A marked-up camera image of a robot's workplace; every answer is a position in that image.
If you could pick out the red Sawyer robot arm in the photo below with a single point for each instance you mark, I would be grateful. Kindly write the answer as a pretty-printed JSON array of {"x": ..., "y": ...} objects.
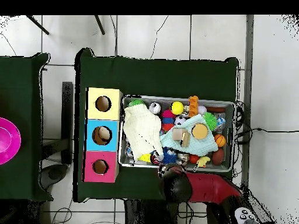
[{"x": 210, "y": 186}]

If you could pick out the wooden box with three holes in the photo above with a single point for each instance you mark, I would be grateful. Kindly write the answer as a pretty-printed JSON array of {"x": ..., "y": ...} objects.
[{"x": 102, "y": 142}]

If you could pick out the cream waffle cloth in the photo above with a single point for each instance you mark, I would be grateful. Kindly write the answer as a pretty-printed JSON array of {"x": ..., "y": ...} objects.
[{"x": 142, "y": 130}]

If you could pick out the plain wooden block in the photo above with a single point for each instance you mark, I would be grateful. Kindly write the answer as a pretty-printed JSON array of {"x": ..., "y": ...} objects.
[{"x": 177, "y": 134}]

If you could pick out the yellow ball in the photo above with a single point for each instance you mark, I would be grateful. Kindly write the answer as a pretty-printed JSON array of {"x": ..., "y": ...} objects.
[{"x": 177, "y": 108}]

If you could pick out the orange plastic toy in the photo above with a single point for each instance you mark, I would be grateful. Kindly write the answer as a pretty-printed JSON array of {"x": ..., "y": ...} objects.
[{"x": 193, "y": 106}]

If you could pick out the toy hamburger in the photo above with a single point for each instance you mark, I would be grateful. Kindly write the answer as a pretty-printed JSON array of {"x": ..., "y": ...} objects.
[{"x": 199, "y": 131}]

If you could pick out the light teal waffle cloth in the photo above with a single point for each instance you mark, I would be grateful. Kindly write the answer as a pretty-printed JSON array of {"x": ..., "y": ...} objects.
[{"x": 201, "y": 147}]

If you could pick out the green spiky ball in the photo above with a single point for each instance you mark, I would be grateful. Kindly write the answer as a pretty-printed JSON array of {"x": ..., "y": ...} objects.
[{"x": 210, "y": 121}]

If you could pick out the yellow rubber duck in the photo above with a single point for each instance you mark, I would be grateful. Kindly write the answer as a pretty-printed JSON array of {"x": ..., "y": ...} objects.
[{"x": 202, "y": 161}]

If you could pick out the small orange basketball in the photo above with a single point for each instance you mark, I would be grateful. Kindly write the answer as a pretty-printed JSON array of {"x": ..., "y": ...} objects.
[{"x": 220, "y": 140}]

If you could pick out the small brown football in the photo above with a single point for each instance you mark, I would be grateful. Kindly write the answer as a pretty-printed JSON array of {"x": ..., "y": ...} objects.
[{"x": 218, "y": 156}]

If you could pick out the grey round base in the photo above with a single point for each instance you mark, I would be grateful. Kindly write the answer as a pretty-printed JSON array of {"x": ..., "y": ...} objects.
[{"x": 55, "y": 173}]

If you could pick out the black metal leg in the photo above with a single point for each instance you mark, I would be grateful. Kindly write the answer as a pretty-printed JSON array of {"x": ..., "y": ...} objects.
[
  {"x": 100, "y": 24},
  {"x": 37, "y": 24}
]

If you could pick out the dark green side tablecloth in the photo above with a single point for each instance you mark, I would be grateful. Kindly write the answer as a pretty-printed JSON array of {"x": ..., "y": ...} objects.
[{"x": 16, "y": 93}]

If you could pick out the magenta plastic plate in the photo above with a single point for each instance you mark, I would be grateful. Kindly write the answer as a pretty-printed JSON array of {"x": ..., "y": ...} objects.
[{"x": 8, "y": 142}]

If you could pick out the black upright post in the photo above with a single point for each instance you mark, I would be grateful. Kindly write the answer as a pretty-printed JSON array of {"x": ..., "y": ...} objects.
[{"x": 67, "y": 121}]

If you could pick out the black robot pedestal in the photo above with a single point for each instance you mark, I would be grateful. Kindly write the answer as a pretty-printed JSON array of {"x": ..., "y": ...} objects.
[{"x": 147, "y": 213}]

